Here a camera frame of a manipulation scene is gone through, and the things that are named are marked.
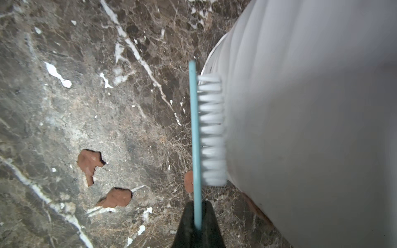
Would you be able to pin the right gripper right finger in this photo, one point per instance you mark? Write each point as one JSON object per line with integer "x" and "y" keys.
{"x": 211, "y": 236}

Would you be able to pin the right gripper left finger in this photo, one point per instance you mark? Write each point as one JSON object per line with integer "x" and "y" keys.
{"x": 186, "y": 233}

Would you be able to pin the teal scrub brush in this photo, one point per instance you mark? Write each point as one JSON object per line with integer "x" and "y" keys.
{"x": 207, "y": 136}

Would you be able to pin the white ceramic pot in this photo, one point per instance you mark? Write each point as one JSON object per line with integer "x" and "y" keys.
{"x": 310, "y": 104}

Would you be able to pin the mud flake on table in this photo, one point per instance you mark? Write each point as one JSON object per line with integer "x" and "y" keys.
{"x": 88, "y": 161}

